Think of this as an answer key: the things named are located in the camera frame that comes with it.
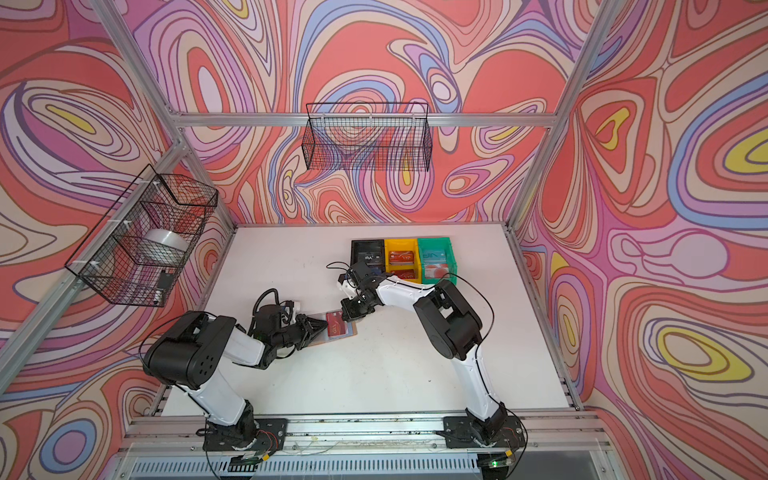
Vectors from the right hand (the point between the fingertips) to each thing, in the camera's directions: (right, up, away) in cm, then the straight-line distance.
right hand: (347, 322), depth 94 cm
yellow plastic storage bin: (+18, +20, +14) cm, 30 cm away
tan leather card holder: (+1, -2, -3) cm, 4 cm away
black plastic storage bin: (+6, +23, +15) cm, 28 cm away
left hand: (-5, 0, -3) cm, 6 cm away
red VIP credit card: (-4, 0, -1) cm, 4 cm away
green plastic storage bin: (+31, +19, +13) cm, 39 cm away
